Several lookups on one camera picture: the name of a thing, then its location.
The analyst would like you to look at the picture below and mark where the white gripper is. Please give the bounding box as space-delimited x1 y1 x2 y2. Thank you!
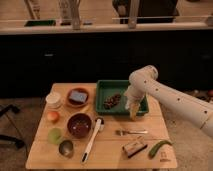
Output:
124 85 145 120

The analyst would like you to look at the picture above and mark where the dark red grape bunch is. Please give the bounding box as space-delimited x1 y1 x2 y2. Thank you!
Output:
103 94 121 109

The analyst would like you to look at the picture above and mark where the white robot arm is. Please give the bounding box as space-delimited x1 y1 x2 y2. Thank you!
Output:
124 65 213 138

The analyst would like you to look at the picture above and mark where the brown bowl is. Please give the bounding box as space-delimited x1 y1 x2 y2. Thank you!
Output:
66 87 89 108

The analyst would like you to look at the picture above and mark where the purple bowl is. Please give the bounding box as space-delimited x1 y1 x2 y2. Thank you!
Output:
67 113 92 139

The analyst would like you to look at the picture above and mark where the white folded cloth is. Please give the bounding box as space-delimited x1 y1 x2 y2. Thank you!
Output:
125 103 141 111

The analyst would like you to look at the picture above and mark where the silver fork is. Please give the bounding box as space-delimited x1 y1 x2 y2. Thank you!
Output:
115 130 148 136

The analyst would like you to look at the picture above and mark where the green plastic tray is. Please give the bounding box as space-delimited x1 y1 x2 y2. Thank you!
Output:
94 79 150 116

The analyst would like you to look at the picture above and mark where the wooden block with black base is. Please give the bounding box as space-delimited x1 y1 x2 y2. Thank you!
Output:
122 137 148 158

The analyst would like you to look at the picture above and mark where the green pepper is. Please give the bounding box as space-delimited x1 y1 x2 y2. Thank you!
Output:
148 140 172 159

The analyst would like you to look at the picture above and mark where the blue sponge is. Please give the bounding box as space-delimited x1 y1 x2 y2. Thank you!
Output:
69 91 87 103

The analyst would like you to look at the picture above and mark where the wooden folding table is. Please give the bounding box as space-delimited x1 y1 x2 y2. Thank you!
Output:
25 82 178 170

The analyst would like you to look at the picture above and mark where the small metal cup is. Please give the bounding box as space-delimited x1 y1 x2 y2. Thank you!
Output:
59 140 74 158

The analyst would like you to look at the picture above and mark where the white round container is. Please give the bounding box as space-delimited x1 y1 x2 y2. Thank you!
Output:
45 92 62 109

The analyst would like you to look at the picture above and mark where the orange peach fruit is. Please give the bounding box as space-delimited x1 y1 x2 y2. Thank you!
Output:
47 111 60 123

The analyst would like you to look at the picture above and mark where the green apple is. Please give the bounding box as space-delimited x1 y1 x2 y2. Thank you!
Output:
47 128 62 144

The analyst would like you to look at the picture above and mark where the black chair base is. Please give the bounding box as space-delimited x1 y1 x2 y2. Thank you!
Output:
0 104 26 149

